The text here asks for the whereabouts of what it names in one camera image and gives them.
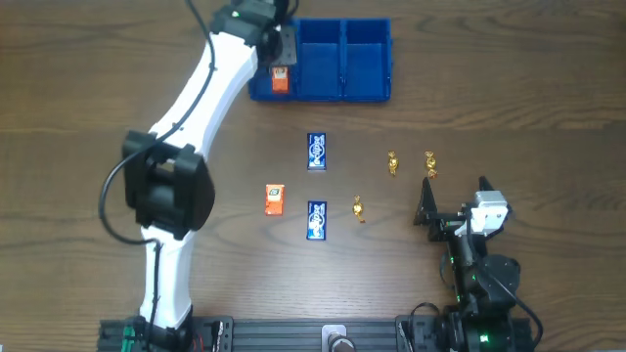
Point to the mounting rail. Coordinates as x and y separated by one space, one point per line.
283 337

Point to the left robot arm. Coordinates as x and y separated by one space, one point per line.
210 98

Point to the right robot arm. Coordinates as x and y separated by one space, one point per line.
494 278

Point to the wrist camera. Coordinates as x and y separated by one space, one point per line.
289 46
486 210

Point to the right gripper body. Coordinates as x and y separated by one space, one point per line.
442 226

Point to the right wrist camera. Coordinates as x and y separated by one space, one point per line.
486 210

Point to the gold wrapped candy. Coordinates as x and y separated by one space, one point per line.
431 163
392 163
358 208

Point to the blue tray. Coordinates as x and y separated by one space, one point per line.
342 73

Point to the orange candy box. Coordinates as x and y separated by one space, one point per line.
280 83
274 203

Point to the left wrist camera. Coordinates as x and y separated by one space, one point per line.
289 46

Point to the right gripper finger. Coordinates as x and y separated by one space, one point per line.
485 185
426 207

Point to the blue candy pack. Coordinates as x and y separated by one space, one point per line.
316 151
316 221

